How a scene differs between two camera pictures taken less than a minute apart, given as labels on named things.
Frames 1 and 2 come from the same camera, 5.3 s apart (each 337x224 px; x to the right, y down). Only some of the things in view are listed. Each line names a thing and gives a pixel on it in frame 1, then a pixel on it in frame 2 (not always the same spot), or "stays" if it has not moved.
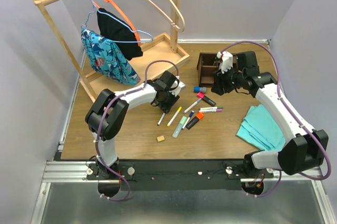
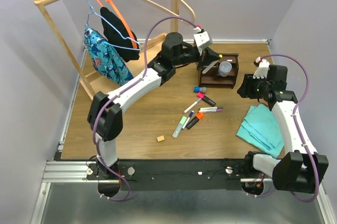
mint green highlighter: x=179 y=127 stays
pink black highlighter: x=201 y=95 stays
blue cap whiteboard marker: x=187 y=120 stays
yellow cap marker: x=174 y=116 → x=211 y=65
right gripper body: x=229 y=80 → x=257 y=87
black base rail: x=174 y=174 stays
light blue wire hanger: x=132 y=30 → x=100 y=18
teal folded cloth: x=259 y=128 stays
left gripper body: x=167 y=101 → x=189 y=55
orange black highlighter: x=199 y=116 stays
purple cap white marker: x=191 y=106 stays
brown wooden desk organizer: x=207 y=65 stays
